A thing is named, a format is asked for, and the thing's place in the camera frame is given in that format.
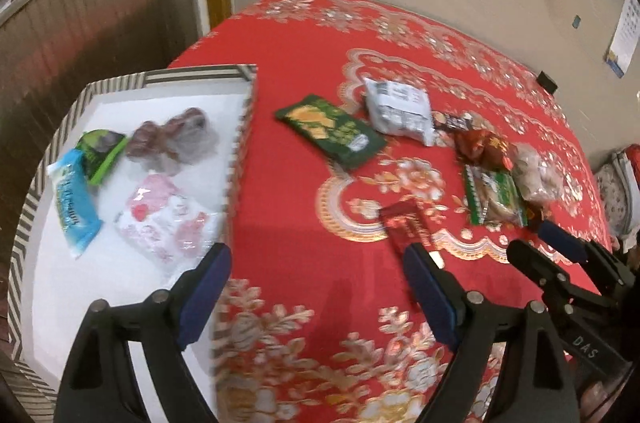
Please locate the clear bag of nuts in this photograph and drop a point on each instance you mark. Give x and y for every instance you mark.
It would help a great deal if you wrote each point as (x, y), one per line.
(539, 182)

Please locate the small green candy packet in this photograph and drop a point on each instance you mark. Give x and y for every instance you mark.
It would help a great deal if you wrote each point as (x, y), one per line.
(100, 150)

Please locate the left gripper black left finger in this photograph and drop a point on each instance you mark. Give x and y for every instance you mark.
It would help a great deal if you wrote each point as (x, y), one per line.
(99, 383)

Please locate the white paper sheet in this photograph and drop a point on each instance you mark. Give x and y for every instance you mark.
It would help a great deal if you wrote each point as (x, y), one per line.
(625, 39)

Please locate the blue milk sachima packet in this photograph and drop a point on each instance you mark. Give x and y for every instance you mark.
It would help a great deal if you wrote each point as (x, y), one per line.
(73, 202)

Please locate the dark red flat packet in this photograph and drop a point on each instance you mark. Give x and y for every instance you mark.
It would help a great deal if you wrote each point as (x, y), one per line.
(404, 224)

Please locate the pink white snack packet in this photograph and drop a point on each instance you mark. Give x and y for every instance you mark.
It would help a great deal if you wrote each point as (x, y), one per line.
(167, 226)

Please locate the dark brown snack bar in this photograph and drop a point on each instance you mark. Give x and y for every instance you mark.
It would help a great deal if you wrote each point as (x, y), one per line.
(447, 122)

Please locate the dark green cracker packet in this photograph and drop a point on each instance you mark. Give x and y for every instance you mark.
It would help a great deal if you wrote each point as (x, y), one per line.
(341, 137)

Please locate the patterned fabric bundle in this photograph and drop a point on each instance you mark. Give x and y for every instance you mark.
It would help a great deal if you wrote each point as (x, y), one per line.
(618, 184)

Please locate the wooden slat cabinet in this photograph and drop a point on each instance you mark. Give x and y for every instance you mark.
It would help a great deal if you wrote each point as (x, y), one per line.
(51, 49)

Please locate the green clear cookie packet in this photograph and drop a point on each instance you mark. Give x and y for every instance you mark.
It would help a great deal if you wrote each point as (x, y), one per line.
(492, 197)

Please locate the white barcode snack packet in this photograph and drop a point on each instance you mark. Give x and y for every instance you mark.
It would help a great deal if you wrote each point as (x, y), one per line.
(399, 109)

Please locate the red gold foil packet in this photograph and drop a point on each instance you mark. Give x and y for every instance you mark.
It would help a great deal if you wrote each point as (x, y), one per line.
(485, 149)

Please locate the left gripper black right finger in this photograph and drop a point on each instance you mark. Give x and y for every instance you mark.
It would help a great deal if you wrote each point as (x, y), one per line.
(534, 382)

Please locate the red floral tablecloth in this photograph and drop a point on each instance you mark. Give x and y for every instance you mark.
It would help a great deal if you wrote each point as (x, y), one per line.
(319, 324)

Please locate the small black box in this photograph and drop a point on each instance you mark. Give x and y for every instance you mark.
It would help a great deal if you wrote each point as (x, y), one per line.
(546, 83)

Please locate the clear bag of dark plums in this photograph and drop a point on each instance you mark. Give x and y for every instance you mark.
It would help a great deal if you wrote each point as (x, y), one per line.
(166, 147)

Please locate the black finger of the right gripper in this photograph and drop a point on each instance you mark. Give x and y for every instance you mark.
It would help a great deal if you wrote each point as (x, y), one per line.
(550, 278)
(580, 247)

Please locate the striped cardboard tray box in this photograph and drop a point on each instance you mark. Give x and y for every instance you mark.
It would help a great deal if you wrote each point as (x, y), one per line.
(50, 290)

